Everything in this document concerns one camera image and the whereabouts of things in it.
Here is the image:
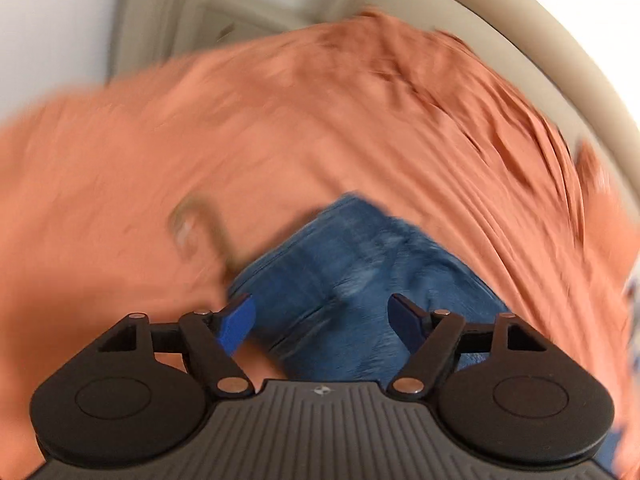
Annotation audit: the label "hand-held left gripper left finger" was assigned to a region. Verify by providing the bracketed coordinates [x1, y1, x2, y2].
[99, 294, 257, 399]

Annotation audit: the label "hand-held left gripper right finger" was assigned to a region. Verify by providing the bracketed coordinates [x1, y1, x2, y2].
[387, 293, 542, 400]

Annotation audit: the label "blue denim pants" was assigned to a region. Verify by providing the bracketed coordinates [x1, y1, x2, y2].
[167, 192, 513, 383]

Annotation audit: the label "orange bed sheet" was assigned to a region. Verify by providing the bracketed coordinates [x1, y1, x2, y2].
[0, 10, 640, 480]

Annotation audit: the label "beige nightstand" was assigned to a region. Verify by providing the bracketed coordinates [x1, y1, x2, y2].
[200, 0, 361, 56]

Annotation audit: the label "beige padded bed headboard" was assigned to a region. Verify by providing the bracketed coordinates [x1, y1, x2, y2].
[400, 0, 640, 173]

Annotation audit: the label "beige pleated curtain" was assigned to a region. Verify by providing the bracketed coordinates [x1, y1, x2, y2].
[107, 0, 241, 86]

